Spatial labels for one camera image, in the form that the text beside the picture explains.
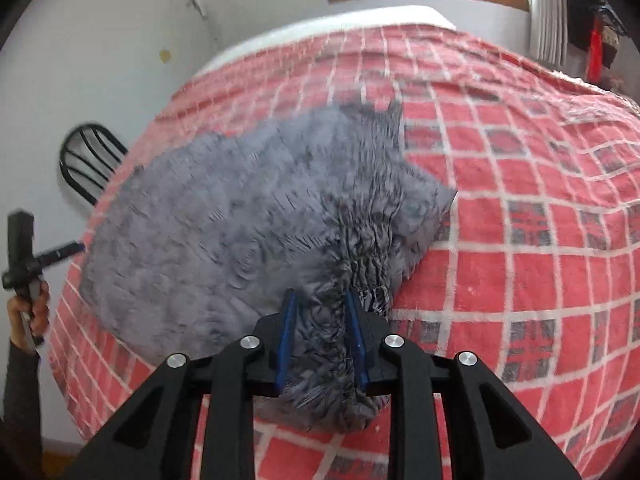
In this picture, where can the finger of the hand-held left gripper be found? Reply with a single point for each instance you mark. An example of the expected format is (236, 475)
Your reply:
(60, 254)

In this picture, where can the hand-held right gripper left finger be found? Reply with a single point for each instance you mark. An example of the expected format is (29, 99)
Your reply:
(286, 340)

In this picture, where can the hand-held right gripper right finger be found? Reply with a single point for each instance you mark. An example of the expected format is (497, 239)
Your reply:
(357, 345)

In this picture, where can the grey quilted jacket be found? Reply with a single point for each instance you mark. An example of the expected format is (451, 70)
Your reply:
(225, 235)

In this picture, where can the person's left forearm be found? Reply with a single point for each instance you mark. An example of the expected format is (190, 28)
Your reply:
(20, 400)

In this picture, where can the person's left hand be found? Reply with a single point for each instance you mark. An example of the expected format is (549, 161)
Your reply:
(41, 310)

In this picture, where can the black metal chair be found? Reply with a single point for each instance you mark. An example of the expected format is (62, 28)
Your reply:
(70, 152)

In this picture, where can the red plaid blanket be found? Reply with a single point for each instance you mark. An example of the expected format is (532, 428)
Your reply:
(525, 260)

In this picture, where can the white mattress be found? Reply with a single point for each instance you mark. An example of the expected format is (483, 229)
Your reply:
(300, 25)

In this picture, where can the pink floral quilt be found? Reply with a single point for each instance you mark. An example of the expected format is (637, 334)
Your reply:
(615, 92)

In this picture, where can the red hanging bag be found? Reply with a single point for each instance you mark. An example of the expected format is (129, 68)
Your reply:
(595, 50)

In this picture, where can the grey curtain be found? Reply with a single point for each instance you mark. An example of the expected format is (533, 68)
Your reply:
(547, 10)

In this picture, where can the yellow wall switch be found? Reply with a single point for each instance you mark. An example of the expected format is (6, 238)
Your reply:
(165, 55)

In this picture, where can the white wall fixture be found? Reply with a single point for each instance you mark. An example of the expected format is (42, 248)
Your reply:
(195, 4)

